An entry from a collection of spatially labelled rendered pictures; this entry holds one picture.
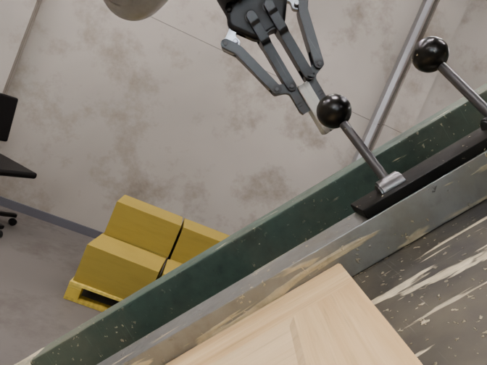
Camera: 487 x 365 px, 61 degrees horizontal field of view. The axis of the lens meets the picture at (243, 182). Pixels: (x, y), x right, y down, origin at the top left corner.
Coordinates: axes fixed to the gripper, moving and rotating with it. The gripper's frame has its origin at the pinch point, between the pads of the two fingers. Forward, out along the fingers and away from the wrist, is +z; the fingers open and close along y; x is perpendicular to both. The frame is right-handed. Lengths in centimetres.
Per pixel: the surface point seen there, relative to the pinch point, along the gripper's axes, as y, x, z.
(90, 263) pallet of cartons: 138, -211, 8
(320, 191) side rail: 4.1, -8.1, 11.0
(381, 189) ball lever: 1.0, 14.2, 10.1
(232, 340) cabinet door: 19.8, 19.4, 13.7
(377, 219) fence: 3.1, 15.9, 12.0
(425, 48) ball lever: -11.3, 9.6, 0.6
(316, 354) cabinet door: 13.1, 28.8, 13.7
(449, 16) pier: -231, -378, -13
